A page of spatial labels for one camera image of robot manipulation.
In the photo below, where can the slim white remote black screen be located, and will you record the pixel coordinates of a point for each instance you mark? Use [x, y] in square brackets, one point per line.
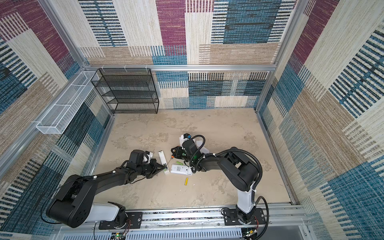
[164, 162]

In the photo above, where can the white remote control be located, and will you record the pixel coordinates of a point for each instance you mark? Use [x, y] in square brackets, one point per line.
[204, 150]
[181, 170]

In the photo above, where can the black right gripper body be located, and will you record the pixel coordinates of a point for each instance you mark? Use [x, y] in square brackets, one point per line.
[180, 153]

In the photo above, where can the black wire mesh shelf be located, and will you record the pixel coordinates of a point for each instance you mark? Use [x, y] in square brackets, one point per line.
[127, 91]

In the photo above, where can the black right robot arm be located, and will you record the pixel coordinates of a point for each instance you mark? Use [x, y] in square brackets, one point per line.
[242, 169]

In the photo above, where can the white wire mesh basket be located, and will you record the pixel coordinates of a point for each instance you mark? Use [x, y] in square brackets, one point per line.
[59, 116]

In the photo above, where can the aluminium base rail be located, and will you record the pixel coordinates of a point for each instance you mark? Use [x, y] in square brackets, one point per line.
[281, 221]

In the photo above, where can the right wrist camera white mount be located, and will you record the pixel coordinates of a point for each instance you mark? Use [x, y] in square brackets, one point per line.
[184, 138]

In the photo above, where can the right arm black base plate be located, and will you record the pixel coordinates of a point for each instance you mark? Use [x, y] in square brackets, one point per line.
[233, 217]

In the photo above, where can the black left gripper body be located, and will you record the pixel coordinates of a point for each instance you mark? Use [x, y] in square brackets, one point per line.
[147, 168]

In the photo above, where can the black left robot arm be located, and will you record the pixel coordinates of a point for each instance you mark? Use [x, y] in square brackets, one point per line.
[74, 204]

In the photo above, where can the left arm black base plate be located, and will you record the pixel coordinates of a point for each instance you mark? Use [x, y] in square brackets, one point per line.
[130, 220]

